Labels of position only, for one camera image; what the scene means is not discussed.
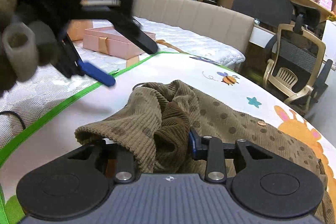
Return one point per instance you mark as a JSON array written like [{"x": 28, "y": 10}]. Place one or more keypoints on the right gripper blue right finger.
[{"x": 209, "y": 149}]

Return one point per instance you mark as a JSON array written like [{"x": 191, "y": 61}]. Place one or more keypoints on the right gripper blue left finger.
[{"x": 125, "y": 167}]

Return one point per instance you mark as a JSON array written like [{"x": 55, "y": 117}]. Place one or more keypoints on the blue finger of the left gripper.
[
  {"x": 130, "y": 28},
  {"x": 69, "y": 63}
]

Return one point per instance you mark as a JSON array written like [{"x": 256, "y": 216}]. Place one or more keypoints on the brown polka dot corduroy garment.
[{"x": 155, "y": 122}]

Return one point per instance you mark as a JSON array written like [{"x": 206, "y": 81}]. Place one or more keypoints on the brown gloved left hand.
[{"x": 24, "y": 48}]

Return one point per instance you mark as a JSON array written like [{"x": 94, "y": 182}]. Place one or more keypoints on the pink gift box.
[{"x": 108, "y": 41}]

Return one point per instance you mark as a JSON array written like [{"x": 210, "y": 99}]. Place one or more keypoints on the orange paper shopping bag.
[{"x": 77, "y": 28}]

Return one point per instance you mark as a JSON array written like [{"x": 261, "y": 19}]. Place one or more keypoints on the beige upholstered headboard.
[{"x": 223, "y": 25}]

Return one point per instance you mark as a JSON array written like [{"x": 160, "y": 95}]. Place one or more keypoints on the beige office chair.
[{"x": 295, "y": 71}]

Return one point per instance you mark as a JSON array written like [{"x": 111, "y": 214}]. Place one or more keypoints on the white desk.
[{"x": 260, "y": 37}]

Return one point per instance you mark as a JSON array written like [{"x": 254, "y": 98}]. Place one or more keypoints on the black monitor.
[{"x": 275, "y": 12}]

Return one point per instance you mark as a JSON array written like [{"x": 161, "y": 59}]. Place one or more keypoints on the pink box on shelf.
[{"x": 327, "y": 4}]

